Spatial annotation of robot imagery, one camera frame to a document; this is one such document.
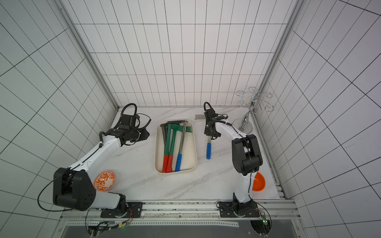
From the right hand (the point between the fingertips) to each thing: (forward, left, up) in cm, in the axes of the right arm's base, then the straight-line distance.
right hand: (212, 130), depth 98 cm
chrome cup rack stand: (+7, -24, +19) cm, 31 cm away
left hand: (-12, +40, +8) cm, 43 cm away
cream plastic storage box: (-19, +15, -5) cm, 24 cm away
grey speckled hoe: (0, +34, 0) cm, 34 cm away
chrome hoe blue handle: (-10, +2, -4) cm, 11 cm away
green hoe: (+2, +24, -2) cm, 24 cm away
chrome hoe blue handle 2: (-20, +21, -2) cm, 29 cm away
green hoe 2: (-24, +28, +1) cm, 37 cm away
